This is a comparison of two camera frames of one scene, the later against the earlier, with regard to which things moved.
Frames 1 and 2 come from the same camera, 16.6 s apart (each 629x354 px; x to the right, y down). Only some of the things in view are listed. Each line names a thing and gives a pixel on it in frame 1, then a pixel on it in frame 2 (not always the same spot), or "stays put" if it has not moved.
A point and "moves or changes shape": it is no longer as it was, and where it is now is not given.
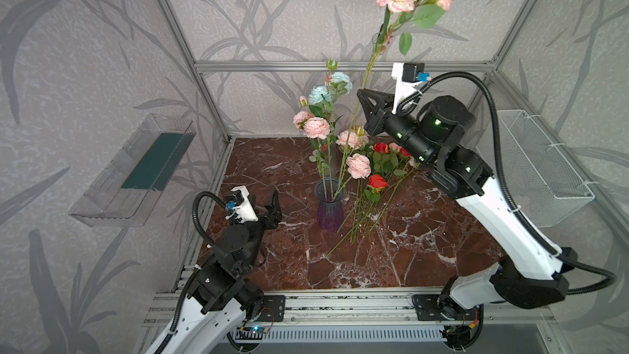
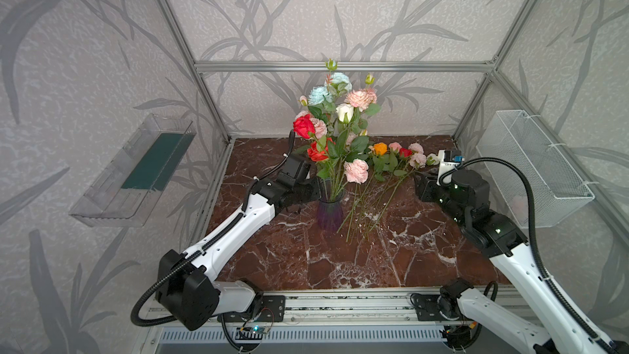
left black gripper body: (265, 217) → (309, 192)
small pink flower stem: (354, 138) → (355, 166)
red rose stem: (377, 183) → (304, 127)
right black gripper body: (383, 115) → (425, 185)
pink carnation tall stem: (425, 0) moves or changes shape
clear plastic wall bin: (124, 190) stays put
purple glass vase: (330, 192) stays put
